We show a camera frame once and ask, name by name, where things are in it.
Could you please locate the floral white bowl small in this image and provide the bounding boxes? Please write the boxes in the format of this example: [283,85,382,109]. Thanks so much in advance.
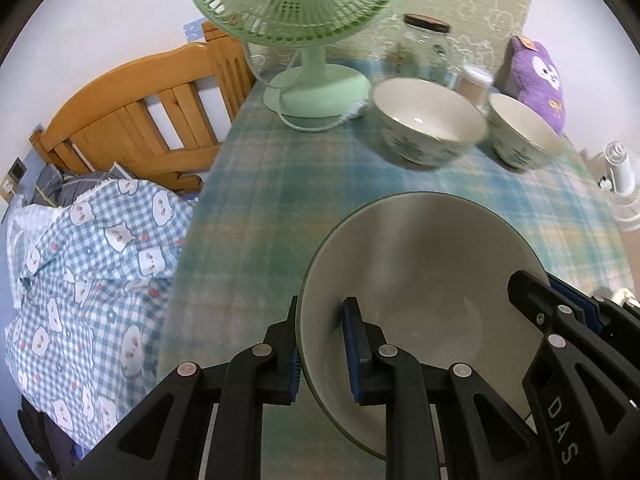
[487,93,563,170]

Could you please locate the wall power socket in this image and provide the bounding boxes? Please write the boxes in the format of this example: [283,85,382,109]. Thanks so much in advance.
[0,157,27,203]

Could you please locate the white fan power cable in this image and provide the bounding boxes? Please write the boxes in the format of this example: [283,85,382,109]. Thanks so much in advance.
[247,42,370,134]

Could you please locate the plaid blue green tablecloth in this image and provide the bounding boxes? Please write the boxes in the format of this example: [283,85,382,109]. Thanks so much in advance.
[157,86,634,375]

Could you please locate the small white fan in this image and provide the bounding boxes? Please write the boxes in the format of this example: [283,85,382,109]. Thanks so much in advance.
[589,141,640,232]

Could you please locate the green cartoon print wall cloth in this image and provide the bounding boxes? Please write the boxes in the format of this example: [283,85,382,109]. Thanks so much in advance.
[246,0,532,74]

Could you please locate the glass jar with black lid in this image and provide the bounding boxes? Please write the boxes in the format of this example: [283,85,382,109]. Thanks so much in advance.
[395,13,451,86]

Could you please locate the floral white bowl large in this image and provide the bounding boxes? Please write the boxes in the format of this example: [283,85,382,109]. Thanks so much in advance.
[370,77,488,168]

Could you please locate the green desk fan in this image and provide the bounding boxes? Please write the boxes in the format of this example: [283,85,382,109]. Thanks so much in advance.
[193,0,392,119]

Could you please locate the cotton swab plastic container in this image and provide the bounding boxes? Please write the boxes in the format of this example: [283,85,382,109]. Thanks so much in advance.
[454,64,494,107]

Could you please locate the blue checkered cartoon blanket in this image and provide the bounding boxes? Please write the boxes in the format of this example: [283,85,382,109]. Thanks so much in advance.
[4,179,194,448]

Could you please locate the purple plush rabbit toy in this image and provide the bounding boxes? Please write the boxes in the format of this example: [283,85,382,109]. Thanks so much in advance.
[504,35,566,136]

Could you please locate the dark grey clothes pile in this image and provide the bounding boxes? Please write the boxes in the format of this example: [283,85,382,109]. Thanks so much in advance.
[30,162,136,207]

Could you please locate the large grey ceramic bowl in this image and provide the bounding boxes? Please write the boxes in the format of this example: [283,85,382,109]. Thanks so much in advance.
[296,192,546,457]

